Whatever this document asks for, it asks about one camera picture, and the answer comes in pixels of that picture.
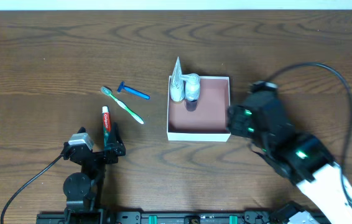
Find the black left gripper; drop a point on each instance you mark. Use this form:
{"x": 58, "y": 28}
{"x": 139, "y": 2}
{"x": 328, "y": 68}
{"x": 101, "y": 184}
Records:
{"x": 98, "y": 154}

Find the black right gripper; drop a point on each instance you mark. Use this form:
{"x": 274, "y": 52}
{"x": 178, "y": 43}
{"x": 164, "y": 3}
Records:
{"x": 236, "y": 123}

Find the white box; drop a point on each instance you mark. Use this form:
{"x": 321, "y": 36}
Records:
{"x": 208, "y": 121}

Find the clear pump bottle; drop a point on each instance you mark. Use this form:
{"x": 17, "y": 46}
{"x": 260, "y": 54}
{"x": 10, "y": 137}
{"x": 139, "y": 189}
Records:
{"x": 192, "y": 90}

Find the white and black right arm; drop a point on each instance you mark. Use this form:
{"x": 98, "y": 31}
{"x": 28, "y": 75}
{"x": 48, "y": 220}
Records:
{"x": 298, "y": 156}

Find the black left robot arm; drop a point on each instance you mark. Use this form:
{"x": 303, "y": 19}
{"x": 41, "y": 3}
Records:
{"x": 83, "y": 189}

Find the red and green toothpaste tube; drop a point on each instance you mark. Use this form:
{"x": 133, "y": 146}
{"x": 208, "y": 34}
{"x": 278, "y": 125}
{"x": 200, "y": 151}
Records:
{"x": 106, "y": 124}

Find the green and white toothbrush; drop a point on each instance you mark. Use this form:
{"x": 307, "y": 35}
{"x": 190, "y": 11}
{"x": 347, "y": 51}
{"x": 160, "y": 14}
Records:
{"x": 106, "y": 91}

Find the blue disposable razor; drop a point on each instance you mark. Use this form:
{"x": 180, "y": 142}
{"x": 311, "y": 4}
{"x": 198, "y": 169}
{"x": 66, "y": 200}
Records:
{"x": 122, "y": 86}

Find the white upright tube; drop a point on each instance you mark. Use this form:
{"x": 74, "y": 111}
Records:
{"x": 176, "y": 83}

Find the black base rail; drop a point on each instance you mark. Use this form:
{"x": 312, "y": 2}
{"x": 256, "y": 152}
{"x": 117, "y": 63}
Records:
{"x": 292, "y": 213}

